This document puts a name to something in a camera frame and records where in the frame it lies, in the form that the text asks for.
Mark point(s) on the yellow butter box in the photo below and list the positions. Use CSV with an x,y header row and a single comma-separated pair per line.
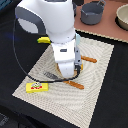
x,y
36,87

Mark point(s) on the orange bread loaf toy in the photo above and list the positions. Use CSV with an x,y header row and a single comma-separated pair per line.
x,y
59,72

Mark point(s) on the yellow toy banana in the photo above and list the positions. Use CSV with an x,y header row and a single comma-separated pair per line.
x,y
44,40

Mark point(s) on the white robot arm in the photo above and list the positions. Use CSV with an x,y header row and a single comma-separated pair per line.
x,y
56,19

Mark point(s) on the beige woven placemat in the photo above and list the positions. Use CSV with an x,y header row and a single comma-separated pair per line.
x,y
69,103

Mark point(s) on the dark grey pot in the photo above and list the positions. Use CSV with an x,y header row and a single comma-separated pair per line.
x,y
91,13

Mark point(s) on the salmon pink board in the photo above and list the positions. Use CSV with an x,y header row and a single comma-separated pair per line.
x,y
107,27

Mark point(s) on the beige bowl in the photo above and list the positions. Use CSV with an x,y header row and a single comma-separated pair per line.
x,y
122,14

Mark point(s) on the fork with wooden handle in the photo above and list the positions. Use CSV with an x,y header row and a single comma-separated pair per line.
x,y
54,77

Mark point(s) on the knife with wooden handle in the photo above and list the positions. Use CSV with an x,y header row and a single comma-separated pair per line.
x,y
88,59

